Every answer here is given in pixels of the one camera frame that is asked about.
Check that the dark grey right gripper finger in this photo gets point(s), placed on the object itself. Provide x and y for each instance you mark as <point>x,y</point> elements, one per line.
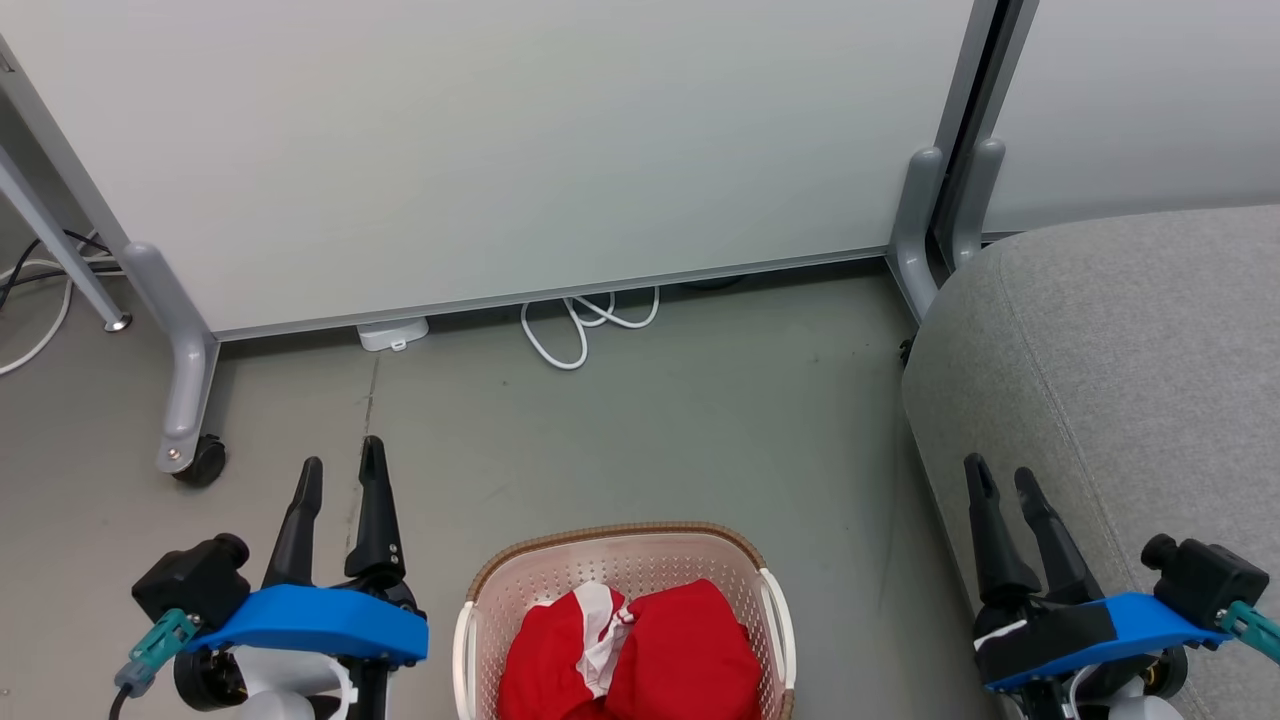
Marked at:
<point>995,540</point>
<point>1055,545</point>

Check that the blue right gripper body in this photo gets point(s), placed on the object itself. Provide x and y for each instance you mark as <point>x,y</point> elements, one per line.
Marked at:
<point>1090,630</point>

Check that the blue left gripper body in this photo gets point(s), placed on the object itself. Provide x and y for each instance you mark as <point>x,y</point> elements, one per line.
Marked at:
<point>320,620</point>

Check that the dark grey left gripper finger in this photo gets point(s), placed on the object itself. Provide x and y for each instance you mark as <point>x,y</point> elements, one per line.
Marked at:
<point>375,520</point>
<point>298,530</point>

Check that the red jersey with striped cuffs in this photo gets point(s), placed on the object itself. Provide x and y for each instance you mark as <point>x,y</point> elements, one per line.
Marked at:
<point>690,660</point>

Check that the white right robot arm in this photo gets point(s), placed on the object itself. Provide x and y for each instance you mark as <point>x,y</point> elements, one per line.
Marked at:
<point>1140,705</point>

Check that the grey fabric sofa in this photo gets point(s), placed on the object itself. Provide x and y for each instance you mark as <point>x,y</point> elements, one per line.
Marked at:
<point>1130,380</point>

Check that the white power adapter box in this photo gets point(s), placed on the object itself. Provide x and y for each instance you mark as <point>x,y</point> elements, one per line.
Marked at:
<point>393,333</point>

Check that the grey partition leg with caster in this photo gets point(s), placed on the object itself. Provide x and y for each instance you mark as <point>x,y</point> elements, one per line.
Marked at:
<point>185,370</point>

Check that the white plastic laundry basket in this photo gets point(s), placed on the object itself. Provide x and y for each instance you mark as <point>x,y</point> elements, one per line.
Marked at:
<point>620,555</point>

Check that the grey metal table leg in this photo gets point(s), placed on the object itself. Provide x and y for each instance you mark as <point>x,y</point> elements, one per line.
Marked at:
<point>60,250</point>

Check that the large white partition panel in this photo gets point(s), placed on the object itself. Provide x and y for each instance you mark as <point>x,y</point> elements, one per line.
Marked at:
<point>500,150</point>

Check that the narrow white partition panel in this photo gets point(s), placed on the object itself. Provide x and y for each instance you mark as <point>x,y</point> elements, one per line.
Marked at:
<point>1140,100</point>

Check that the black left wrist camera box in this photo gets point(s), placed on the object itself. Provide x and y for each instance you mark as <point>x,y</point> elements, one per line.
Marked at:
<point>195,580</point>

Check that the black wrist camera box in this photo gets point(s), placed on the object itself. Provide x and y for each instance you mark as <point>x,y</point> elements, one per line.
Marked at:
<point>195,580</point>
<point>1205,580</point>

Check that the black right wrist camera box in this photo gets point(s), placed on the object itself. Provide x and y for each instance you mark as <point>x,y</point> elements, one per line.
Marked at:
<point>1205,580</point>

